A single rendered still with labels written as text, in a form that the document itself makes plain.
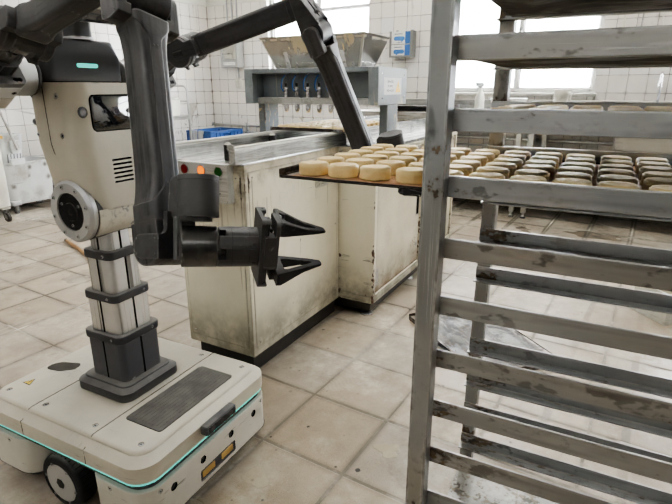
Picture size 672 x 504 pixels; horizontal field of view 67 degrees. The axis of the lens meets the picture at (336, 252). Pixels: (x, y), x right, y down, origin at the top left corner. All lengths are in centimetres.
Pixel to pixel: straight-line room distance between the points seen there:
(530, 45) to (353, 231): 181
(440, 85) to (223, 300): 150
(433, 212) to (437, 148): 9
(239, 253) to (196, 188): 10
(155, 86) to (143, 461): 90
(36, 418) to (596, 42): 152
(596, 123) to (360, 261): 185
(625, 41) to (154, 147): 61
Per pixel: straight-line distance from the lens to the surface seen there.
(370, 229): 236
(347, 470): 165
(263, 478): 164
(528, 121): 70
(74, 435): 153
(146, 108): 80
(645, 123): 69
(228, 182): 181
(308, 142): 215
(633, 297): 118
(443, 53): 69
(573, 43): 69
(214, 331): 212
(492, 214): 116
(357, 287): 249
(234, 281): 195
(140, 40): 84
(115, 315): 151
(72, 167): 139
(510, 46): 70
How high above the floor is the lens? 109
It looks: 18 degrees down
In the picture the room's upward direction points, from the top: straight up
